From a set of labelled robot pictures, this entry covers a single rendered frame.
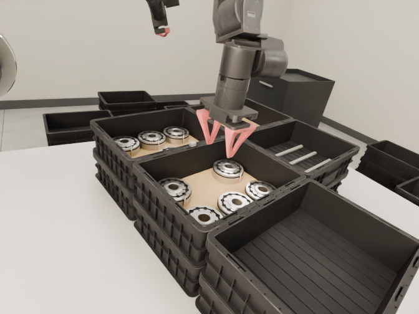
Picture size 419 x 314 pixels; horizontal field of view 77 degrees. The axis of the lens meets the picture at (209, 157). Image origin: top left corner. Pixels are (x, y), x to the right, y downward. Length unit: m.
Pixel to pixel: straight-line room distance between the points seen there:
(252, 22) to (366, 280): 0.60
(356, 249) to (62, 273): 0.74
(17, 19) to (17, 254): 2.93
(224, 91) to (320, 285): 0.45
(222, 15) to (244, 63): 0.09
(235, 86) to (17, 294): 0.65
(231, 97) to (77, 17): 3.17
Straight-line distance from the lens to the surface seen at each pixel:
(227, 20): 0.49
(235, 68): 0.47
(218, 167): 0.86
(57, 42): 3.57
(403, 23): 4.09
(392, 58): 4.07
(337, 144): 1.18
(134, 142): 0.96
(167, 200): 0.59
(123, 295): 0.72
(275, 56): 0.52
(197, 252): 0.59
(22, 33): 3.55
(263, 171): 0.88
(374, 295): 0.72
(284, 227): 0.75
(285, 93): 2.22
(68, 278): 0.77
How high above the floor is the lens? 1.31
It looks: 29 degrees down
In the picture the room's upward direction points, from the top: 9 degrees clockwise
